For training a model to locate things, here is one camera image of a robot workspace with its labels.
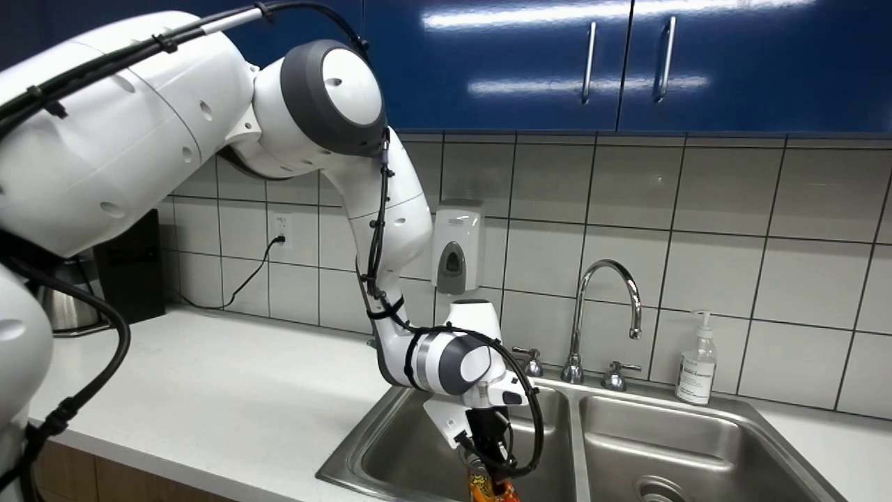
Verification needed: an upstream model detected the chrome gooseneck faucet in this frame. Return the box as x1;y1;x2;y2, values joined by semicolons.
557;258;647;388

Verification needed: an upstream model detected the clear pump soap bottle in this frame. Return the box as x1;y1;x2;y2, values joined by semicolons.
675;311;721;407

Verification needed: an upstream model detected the steel electric kettle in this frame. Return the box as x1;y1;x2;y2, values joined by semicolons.
34;251;105;337

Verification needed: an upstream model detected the round metal sink drain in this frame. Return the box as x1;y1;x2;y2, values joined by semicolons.
635;473;692;502

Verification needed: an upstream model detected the stainless steel double sink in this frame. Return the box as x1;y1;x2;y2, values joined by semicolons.
314;369;847;502

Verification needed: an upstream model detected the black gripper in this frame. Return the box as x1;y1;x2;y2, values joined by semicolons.
462;406;522;496

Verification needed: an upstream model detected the wooden base cabinet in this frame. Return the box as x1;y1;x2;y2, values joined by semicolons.
26;436;236;502

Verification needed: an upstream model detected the black countertop appliance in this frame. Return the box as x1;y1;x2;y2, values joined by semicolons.
89;206;171;328

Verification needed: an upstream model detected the wide blue cabinet door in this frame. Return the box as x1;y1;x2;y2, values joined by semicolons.
183;0;635;138

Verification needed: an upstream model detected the narrow blue cabinet door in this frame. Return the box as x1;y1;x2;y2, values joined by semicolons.
615;0;892;142

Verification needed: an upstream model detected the white wall soap dispenser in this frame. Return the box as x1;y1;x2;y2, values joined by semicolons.
431;203;487;300

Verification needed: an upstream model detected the chrome faucet handle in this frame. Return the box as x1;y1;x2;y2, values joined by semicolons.
512;347;548;381
600;360;643;393

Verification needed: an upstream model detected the black power cord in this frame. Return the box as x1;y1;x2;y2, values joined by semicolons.
172;234;288;316

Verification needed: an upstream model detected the white wall outlet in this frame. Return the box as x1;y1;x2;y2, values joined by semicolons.
266;213;293;258

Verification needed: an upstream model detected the thick black robot hose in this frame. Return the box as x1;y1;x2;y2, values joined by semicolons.
0;234;133;496

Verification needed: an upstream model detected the silver cabinet door handle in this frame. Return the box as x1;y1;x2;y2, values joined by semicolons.
579;19;601;110
652;14;682;110

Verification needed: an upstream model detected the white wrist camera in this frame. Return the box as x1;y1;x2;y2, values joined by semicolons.
422;393;477;456

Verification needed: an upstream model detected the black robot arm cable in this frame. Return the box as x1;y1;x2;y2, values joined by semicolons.
0;0;548;481

